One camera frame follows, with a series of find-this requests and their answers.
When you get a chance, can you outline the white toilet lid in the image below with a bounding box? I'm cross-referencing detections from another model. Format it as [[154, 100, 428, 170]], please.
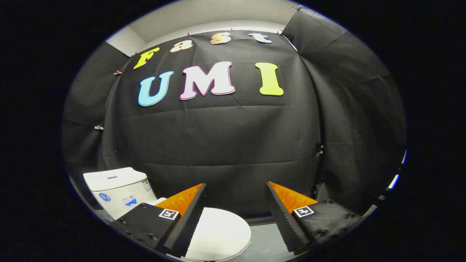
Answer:
[[151, 198, 252, 262]]

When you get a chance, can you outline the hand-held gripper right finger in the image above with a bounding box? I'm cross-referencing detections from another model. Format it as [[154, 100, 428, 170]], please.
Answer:
[[266, 181, 364, 255]]

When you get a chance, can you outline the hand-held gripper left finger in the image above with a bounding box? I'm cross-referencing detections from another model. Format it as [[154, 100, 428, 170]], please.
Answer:
[[109, 183, 207, 258]]

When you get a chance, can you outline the black backdrop cloth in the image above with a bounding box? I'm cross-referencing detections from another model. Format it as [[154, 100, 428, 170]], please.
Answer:
[[62, 7, 407, 219]]

